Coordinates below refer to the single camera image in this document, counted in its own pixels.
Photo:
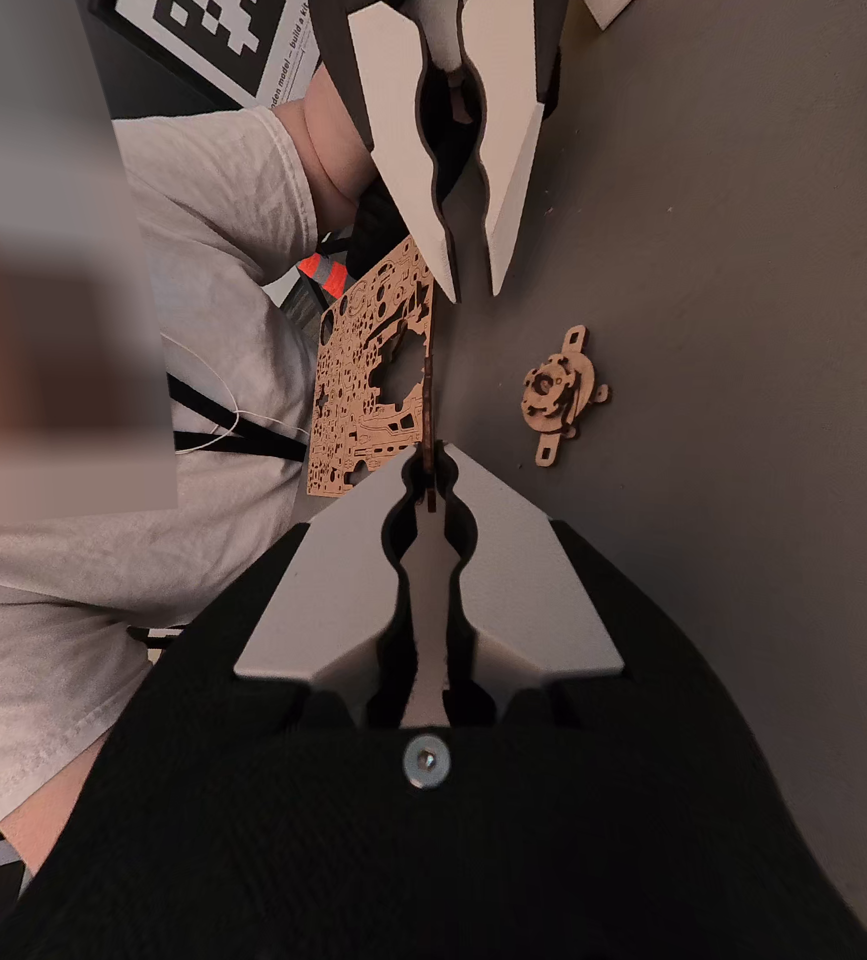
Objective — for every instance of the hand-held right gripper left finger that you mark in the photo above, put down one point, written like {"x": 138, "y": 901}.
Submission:
{"x": 321, "y": 600}

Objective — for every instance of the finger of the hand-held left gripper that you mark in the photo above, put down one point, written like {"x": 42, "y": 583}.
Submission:
{"x": 516, "y": 90}
{"x": 392, "y": 112}

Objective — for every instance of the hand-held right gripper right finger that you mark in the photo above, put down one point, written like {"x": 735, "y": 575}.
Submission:
{"x": 538, "y": 600}

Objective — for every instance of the small round wooden assembly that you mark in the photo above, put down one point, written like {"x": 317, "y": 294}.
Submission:
{"x": 553, "y": 390}

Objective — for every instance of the person's left forearm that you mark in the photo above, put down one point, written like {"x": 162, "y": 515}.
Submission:
{"x": 328, "y": 150}

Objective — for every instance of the person's right forearm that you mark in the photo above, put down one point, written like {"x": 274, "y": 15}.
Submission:
{"x": 43, "y": 825}

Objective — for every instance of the laser-cut wooden parts sheet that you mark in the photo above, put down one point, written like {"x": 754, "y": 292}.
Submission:
{"x": 351, "y": 360}

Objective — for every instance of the black pouch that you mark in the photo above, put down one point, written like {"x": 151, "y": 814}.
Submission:
{"x": 373, "y": 225}

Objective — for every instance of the marker-printed box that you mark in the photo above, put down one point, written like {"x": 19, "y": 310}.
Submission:
{"x": 201, "y": 30}

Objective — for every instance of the person's white shirt torso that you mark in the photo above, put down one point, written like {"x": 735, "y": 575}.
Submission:
{"x": 216, "y": 247}

